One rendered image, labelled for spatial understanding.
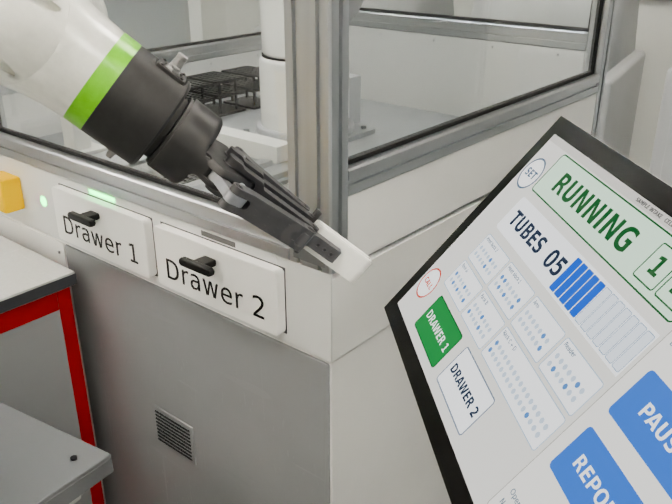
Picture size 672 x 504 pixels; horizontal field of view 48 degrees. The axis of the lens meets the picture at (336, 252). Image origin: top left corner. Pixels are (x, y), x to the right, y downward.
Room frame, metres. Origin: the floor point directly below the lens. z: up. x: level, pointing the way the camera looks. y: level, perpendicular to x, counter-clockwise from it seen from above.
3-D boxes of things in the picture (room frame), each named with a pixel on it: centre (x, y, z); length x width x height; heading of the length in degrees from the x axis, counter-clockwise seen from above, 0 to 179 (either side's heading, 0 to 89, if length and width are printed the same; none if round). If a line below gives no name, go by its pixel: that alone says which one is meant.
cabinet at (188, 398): (1.64, 0.09, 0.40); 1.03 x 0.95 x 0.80; 50
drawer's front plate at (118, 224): (1.30, 0.44, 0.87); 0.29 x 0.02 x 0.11; 50
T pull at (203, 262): (1.08, 0.21, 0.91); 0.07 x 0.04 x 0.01; 50
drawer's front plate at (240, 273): (1.10, 0.19, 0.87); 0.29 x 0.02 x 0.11; 50
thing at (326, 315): (1.64, 0.10, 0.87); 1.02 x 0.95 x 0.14; 50
